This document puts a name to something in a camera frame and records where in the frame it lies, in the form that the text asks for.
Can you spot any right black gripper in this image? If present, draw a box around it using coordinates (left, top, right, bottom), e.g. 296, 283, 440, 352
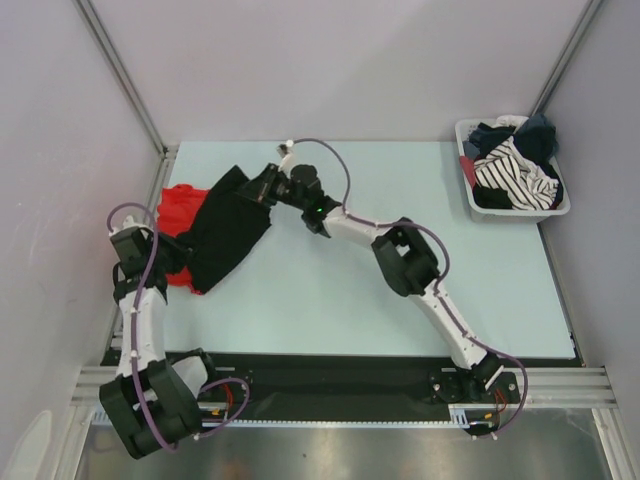
236, 163, 309, 211

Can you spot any black tank top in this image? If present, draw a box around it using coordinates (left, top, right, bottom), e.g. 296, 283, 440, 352
177, 166, 271, 294

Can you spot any red tank top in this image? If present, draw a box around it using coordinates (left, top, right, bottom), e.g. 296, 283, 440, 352
155, 183, 211, 297

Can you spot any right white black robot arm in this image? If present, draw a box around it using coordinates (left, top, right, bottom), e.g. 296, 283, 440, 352
239, 164, 504, 401

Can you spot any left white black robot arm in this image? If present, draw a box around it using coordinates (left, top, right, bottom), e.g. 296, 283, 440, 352
99, 223, 221, 459

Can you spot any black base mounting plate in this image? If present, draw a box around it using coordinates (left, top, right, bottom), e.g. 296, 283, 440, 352
99, 349, 586, 424

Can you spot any pink garment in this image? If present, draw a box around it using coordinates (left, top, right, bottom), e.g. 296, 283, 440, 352
459, 155, 476, 189

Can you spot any black garment in basket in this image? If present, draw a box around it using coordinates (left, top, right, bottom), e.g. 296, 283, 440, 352
472, 184, 513, 210

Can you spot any white laundry basket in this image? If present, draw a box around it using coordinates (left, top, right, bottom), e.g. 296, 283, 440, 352
455, 118, 571, 224

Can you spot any white garment in basket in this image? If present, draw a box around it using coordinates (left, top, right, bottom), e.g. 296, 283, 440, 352
493, 115, 529, 131

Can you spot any striped white black garment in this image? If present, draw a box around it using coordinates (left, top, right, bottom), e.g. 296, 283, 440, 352
473, 137, 562, 211

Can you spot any blue denim garment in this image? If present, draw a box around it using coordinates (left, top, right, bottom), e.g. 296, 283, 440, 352
463, 114, 558, 164

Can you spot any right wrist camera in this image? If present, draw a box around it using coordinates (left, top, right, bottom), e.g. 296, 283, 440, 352
277, 140, 295, 174

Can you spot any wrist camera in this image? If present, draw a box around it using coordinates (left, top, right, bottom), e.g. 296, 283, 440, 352
277, 140, 295, 174
109, 215, 145, 237

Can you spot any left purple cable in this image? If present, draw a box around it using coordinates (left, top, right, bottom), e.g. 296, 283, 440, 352
106, 202, 251, 454

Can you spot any purple cable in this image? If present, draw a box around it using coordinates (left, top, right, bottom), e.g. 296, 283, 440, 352
106, 202, 251, 454
292, 137, 530, 441

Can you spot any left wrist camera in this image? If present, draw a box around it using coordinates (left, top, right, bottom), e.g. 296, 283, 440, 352
109, 215, 145, 237

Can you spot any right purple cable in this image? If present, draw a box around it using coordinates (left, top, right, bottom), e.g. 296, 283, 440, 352
292, 137, 530, 441

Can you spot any grey slotted cable duct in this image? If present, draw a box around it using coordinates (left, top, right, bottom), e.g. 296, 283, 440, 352
92, 403, 501, 430

